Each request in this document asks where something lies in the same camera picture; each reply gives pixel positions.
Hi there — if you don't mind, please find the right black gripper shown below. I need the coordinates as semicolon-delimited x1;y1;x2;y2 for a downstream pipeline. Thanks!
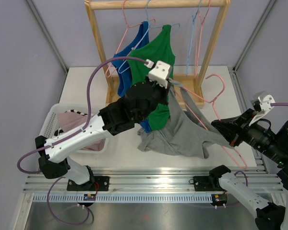
212;107;288;165

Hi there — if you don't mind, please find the grey tank top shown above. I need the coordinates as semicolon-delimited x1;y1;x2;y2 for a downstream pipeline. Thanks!
137;80;229;159

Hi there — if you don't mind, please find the green tank top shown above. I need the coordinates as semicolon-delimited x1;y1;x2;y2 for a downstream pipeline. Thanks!
127;24;175;131

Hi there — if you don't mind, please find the blue hanger of green top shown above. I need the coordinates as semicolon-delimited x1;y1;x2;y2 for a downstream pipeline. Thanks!
118;0;181;74

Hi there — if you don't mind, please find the pink hanger of striped top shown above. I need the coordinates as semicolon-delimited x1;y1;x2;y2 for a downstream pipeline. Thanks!
194;1;211;78

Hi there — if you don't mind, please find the blue hanger of mauve top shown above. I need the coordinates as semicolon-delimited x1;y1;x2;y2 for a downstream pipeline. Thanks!
186;0;202;76

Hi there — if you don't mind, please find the black white striped tank top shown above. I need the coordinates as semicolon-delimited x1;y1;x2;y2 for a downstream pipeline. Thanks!
65;109;88;116

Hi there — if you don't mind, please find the mauve pink tank top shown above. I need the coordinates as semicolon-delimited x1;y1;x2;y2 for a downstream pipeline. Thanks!
53;113;106;151

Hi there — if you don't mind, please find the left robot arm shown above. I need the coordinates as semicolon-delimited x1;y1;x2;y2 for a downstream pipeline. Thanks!
36;79;169;191

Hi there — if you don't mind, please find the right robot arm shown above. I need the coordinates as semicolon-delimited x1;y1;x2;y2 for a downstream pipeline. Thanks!
208;109;288;230

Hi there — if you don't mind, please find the pink hanger of blue top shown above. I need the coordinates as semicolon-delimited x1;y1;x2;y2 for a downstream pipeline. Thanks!
105;0;156;78

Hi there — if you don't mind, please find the blue tank top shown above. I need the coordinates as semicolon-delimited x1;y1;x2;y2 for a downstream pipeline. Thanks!
112;21;152;134

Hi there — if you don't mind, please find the wooden clothes rack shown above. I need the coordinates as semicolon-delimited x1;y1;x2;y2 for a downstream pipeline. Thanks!
84;0;231;109

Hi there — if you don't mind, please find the white plastic basket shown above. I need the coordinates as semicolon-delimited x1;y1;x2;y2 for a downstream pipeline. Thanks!
39;103;109;154

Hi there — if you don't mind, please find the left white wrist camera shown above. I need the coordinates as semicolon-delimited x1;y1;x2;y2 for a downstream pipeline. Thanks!
145;59;172;89

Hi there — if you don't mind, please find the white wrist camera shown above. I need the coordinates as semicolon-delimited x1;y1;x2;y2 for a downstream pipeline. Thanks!
249;91;275;126
145;59;172;89

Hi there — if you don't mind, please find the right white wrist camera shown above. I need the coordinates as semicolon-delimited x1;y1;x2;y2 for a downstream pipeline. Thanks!
249;91;275;126

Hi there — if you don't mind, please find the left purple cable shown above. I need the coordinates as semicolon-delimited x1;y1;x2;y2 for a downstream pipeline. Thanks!
16;56;149;226

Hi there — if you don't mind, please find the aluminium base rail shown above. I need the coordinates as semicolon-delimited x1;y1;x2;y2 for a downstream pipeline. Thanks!
23;166;284;195

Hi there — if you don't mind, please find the white slotted cable duct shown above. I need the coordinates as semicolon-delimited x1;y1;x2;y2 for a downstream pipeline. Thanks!
33;193;212;203

